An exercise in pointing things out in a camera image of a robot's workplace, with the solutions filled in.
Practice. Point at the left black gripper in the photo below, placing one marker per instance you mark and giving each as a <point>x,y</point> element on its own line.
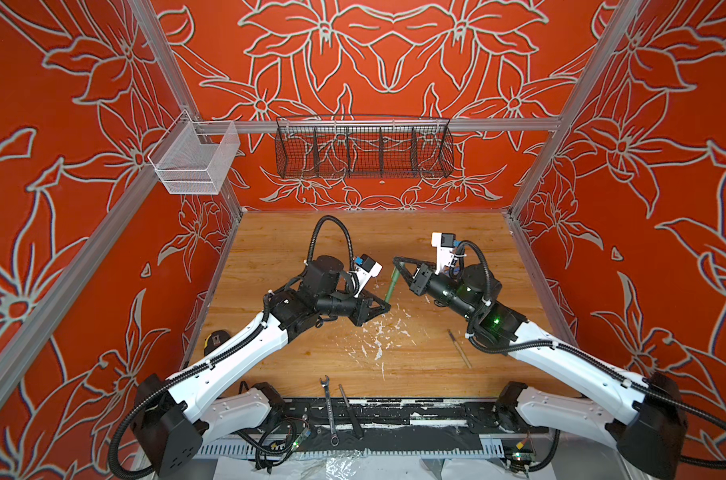
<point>361,308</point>

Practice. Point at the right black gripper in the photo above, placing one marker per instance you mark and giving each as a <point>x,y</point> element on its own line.
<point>423,280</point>

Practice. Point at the green pen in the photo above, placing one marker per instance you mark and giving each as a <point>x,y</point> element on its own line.
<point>395,276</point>

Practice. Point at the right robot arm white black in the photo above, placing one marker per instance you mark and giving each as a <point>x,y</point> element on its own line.
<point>644,419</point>

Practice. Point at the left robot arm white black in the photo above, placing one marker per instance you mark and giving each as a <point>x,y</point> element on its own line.
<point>173,417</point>

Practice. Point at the beige pen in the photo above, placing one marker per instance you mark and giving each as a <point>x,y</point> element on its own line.
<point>459,349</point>

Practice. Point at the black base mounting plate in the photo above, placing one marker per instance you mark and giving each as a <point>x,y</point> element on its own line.
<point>431,428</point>

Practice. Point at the black screwdriver tool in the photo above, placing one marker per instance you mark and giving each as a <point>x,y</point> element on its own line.
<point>357,429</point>

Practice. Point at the silver wrench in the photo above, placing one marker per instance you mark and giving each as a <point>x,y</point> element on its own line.
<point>334,437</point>

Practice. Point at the yellow black tape measure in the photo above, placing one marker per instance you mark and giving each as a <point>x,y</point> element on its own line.
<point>216,345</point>

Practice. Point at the white mesh basket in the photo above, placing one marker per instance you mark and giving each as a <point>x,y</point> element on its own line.
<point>194,157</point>

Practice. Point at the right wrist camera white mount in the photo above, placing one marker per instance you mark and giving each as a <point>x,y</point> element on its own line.
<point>446,261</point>

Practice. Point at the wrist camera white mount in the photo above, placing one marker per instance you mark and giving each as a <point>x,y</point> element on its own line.
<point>446,261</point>
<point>364,269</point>

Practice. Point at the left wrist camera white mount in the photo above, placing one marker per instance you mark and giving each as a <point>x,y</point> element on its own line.
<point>364,269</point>

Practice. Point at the black wire basket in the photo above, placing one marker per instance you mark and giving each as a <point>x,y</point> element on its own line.
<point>339,147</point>

